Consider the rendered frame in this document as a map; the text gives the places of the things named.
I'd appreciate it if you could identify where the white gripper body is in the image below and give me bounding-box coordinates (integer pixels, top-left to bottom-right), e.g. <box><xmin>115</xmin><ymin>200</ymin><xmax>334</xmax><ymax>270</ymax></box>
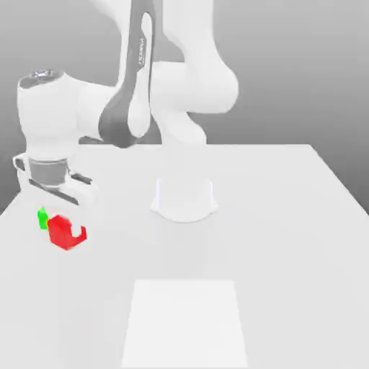
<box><xmin>19</xmin><ymin>176</ymin><xmax>99</xmax><ymax>213</ymax></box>

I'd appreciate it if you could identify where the small red cube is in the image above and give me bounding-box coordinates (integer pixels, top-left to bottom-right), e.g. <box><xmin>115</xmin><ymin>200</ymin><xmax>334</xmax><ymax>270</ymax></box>
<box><xmin>47</xmin><ymin>214</ymin><xmax>88</xmax><ymax>252</ymax></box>

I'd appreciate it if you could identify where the small green cube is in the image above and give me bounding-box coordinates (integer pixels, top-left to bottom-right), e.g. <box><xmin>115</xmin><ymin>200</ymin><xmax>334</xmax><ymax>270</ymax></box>
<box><xmin>37</xmin><ymin>206</ymin><xmax>49</xmax><ymax>231</ymax></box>

